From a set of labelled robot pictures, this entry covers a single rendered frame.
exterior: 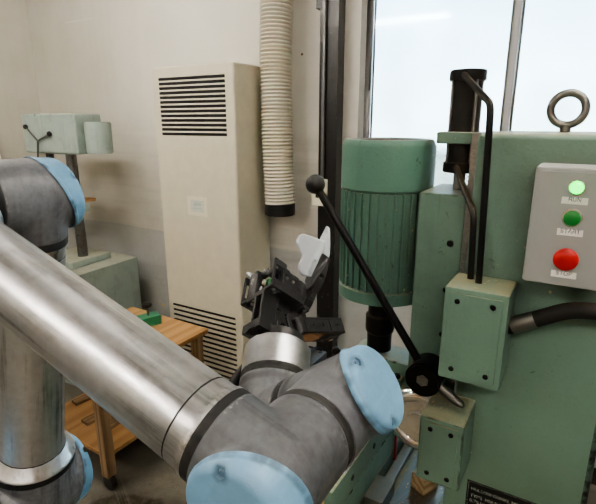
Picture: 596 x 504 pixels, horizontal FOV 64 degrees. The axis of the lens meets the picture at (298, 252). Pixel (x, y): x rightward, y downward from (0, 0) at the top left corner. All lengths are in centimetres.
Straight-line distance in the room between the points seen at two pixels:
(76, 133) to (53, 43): 103
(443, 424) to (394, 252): 30
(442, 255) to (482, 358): 19
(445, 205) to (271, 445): 56
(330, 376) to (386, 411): 6
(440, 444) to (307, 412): 45
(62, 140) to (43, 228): 221
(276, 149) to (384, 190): 152
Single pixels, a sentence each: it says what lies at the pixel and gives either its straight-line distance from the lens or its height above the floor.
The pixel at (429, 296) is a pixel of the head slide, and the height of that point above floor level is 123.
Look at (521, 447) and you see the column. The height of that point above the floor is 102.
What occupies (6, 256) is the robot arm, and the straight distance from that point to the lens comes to 60.
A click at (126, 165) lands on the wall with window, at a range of 333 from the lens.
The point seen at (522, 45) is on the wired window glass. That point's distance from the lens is 226.
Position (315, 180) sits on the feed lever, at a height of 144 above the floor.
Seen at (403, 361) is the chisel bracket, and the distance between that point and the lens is 101.
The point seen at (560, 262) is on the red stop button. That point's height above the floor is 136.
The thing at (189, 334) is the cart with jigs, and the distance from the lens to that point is 244.
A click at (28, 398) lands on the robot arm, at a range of 97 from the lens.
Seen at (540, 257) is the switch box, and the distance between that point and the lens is 73.
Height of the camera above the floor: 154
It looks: 15 degrees down
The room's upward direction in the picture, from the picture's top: straight up
